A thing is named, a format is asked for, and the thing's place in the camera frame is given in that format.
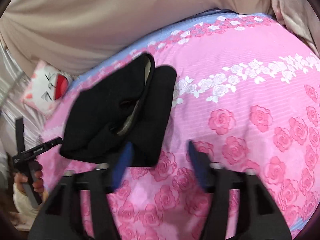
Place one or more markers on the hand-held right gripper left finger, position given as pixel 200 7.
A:
pixel 122 165

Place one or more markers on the pink rose print bedsheet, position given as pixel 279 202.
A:
pixel 237 85

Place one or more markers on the black pants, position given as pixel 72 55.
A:
pixel 95 110

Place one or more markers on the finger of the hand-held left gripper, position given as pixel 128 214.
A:
pixel 55 141

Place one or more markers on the cartoon face pillow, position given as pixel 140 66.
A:
pixel 47 87

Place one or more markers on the silver satin cloth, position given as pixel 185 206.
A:
pixel 12 100

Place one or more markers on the cream floral blanket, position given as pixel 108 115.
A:
pixel 295 12

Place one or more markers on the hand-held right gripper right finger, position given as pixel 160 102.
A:
pixel 198 165

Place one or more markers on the beige cloth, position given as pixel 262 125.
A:
pixel 100 17

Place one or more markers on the person's left hand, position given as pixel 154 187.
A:
pixel 38 183

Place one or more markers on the person's left forearm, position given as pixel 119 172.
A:
pixel 22 197

